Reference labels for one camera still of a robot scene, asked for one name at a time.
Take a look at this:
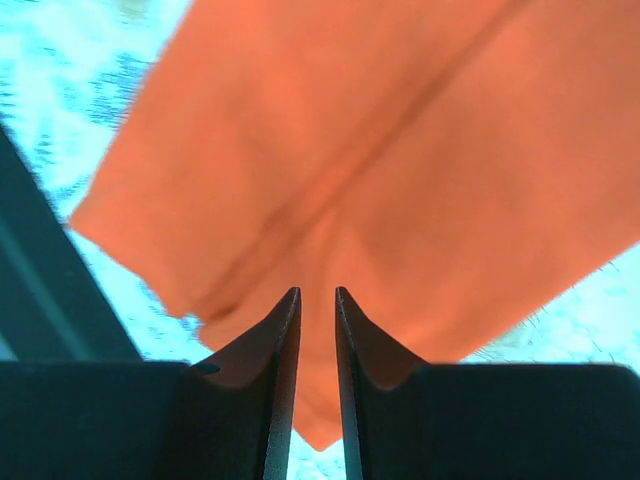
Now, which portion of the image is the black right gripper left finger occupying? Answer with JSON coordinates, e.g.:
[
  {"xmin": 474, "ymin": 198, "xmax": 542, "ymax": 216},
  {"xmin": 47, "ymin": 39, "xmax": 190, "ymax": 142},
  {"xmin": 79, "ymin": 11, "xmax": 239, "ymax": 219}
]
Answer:
[{"xmin": 1, "ymin": 288, "xmax": 301, "ymax": 479}]

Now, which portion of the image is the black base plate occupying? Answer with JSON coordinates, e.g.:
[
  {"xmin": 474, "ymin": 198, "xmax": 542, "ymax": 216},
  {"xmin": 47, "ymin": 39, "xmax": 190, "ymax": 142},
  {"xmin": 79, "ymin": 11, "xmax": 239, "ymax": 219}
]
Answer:
[{"xmin": 1, "ymin": 136, "xmax": 140, "ymax": 361}]

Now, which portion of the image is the floral patterned table mat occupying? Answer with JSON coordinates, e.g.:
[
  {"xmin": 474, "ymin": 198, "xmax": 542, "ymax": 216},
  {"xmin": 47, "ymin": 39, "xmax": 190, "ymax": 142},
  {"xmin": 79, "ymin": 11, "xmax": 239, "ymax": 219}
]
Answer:
[{"xmin": 0, "ymin": 0, "xmax": 640, "ymax": 480}]

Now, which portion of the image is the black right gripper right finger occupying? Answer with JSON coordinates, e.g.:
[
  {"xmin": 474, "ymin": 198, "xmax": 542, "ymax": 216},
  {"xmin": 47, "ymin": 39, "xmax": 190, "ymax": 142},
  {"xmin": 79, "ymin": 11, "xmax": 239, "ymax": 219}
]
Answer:
[{"xmin": 335, "ymin": 288, "xmax": 639, "ymax": 480}]

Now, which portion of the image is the orange t shirt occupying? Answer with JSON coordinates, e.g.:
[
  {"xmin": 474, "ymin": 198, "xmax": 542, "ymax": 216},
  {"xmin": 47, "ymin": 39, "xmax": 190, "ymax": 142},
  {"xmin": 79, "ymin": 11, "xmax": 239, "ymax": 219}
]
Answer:
[{"xmin": 70, "ymin": 1, "xmax": 639, "ymax": 450}]

